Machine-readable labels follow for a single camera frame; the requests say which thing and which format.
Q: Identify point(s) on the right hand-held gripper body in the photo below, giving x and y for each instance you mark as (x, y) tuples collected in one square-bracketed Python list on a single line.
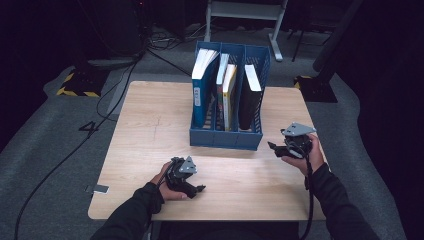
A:
[(298, 146)]

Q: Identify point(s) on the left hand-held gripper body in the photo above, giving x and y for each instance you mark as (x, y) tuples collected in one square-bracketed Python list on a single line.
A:
[(175, 176)]

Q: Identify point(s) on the blue file rack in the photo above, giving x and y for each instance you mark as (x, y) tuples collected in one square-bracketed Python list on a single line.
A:
[(226, 140)]

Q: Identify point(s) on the black book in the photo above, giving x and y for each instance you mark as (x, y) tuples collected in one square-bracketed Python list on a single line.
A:
[(248, 103)]

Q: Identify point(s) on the yellow book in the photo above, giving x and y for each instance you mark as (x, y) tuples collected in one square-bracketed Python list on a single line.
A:
[(228, 100)]

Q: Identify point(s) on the red illustrated book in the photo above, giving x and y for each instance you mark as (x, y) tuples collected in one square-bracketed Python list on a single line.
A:
[(220, 90)]

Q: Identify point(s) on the blue book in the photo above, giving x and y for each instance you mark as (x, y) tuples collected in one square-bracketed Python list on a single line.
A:
[(201, 96)]

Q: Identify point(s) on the person's left hand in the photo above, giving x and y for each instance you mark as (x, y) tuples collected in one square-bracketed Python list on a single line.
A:
[(163, 190)]

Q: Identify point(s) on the person's right hand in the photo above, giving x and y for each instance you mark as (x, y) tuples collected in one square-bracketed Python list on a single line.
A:
[(315, 161)]

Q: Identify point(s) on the yellow black striped base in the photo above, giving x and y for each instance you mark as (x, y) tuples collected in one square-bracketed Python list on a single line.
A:
[(83, 83), (316, 90)]

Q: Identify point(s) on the grey table leg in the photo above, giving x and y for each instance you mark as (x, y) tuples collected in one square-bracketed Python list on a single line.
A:
[(116, 100)]

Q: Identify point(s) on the dark slanted pole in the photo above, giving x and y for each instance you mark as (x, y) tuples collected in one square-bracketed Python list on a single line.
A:
[(336, 33)]

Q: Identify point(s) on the grey floor plate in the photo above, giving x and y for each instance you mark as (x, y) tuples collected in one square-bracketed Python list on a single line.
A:
[(110, 62)]

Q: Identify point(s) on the white metal stand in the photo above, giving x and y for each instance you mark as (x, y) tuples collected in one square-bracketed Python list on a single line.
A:
[(246, 10)]

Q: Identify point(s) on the black equipment case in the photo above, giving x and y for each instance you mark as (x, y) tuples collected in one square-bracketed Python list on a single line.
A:
[(113, 30)]

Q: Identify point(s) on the metal table bracket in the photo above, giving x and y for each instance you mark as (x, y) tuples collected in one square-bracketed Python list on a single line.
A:
[(98, 189)]

